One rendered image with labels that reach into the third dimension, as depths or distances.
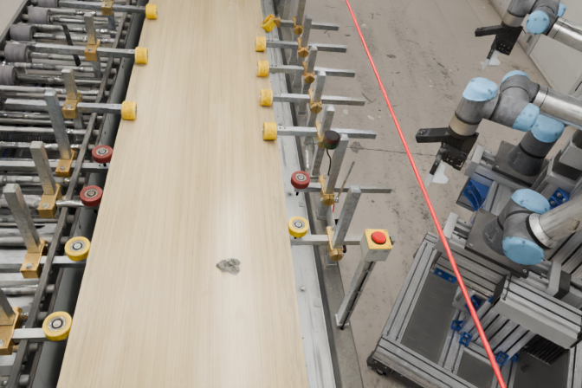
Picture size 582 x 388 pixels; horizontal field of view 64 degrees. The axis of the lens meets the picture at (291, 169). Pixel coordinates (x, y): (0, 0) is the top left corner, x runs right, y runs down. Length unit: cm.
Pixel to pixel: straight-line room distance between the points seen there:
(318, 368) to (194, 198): 78
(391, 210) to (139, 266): 197
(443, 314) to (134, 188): 165
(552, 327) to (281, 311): 91
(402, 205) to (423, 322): 100
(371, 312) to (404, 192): 101
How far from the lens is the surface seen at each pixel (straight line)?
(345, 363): 179
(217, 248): 171
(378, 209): 321
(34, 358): 181
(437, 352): 252
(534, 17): 196
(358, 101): 238
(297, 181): 195
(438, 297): 268
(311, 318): 192
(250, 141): 210
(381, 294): 282
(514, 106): 135
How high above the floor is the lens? 229
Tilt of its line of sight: 44 degrees down
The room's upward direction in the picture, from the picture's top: 11 degrees clockwise
